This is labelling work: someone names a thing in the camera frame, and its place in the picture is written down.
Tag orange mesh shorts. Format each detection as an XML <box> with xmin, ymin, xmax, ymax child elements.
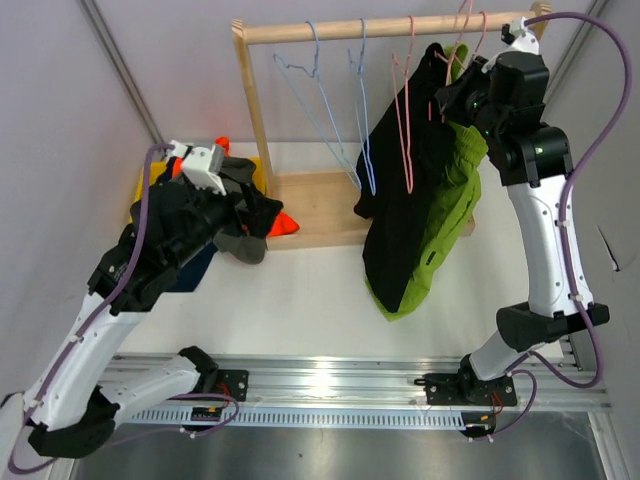
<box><xmin>165</xmin><ymin>136</ymin><xmax>300</xmax><ymax>237</ymax></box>

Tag dark olive shorts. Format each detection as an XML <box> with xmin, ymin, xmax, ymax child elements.
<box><xmin>213</xmin><ymin>156</ymin><xmax>266</xmax><ymax>265</ymax></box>

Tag pink hanger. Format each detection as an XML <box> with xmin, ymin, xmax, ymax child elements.
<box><xmin>391</xmin><ymin>15</ymin><xmax>415</xmax><ymax>195</ymax></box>
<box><xmin>434</xmin><ymin>0</ymin><xmax>474</xmax><ymax>86</ymax></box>
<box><xmin>465</xmin><ymin>10</ymin><xmax>488</xmax><ymax>68</ymax></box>

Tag navy blue shorts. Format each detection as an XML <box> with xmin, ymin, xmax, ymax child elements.
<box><xmin>167</xmin><ymin>243</ymin><xmax>217</xmax><ymax>293</ymax></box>

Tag light blue hanger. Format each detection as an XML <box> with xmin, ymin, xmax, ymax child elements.
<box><xmin>347</xmin><ymin>18</ymin><xmax>377</xmax><ymax>196</ymax></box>
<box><xmin>272</xmin><ymin>20</ymin><xmax>362</xmax><ymax>190</ymax></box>

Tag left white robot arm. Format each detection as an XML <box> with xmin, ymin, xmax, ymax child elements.
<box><xmin>25</xmin><ymin>180</ymin><xmax>283</xmax><ymax>459</ymax></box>

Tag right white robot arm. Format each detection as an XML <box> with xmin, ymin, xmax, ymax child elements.
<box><xmin>435</xmin><ymin>51</ymin><xmax>610</xmax><ymax>404</ymax></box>

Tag black shorts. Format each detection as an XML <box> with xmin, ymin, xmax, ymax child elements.
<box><xmin>353</xmin><ymin>42</ymin><xmax>455</xmax><ymax>320</ymax></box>

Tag lime green shorts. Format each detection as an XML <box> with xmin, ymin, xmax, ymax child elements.
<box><xmin>364</xmin><ymin>42</ymin><xmax>489</xmax><ymax>323</ymax></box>

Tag wooden clothes rack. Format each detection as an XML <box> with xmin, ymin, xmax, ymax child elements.
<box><xmin>229</xmin><ymin>2</ymin><xmax>554</xmax><ymax>251</ymax></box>

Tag yellow plastic tray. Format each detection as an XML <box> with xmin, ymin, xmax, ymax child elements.
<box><xmin>130</xmin><ymin>162</ymin><xmax>261</xmax><ymax>234</ymax></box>

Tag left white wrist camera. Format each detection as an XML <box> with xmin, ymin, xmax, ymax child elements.
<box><xmin>170</xmin><ymin>140</ymin><xmax>226</xmax><ymax>196</ymax></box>

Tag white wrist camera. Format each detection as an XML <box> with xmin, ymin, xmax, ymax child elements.
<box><xmin>481</xmin><ymin>17</ymin><xmax>540</xmax><ymax>74</ymax></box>
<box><xmin>170</xmin><ymin>140</ymin><xmax>226</xmax><ymax>196</ymax></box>

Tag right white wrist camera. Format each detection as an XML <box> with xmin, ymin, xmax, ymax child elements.
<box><xmin>481</xmin><ymin>17</ymin><xmax>540</xmax><ymax>74</ymax></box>

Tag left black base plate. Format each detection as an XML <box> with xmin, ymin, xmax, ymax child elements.
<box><xmin>201</xmin><ymin>369</ymin><xmax>250</xmax><ymax>402</ymax></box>

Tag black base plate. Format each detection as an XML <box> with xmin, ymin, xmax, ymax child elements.
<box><xmin>201</xmin><ymin>369</ymin><xmax>250</xmax><ymax>402</ymax></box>
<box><xmin>413</xmin><ymin>373</ymin><xmax>518</xmax><ymax>407</ymax></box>

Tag aluminium mounting rail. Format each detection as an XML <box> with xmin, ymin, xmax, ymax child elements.
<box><xmin>99</xmin><ymin>353</ymin><xmax>612</xmax><ymax>412</ymax></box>

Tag slotted grey cable duct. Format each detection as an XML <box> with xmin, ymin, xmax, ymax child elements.
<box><xmin>127</xmin><ymin>404</ymin><xmax>495</xmax><ymax>431</ymax></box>

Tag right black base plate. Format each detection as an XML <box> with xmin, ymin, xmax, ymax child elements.
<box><xmin>413</xmin><ymin>373</ymin><xmax>518</xmax><ymax>407</ymax></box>

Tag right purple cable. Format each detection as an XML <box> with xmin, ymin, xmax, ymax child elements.
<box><xmin>524</xmin><ymin>12</ymin><xmax>630</xmax><ymax>389</ymax></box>

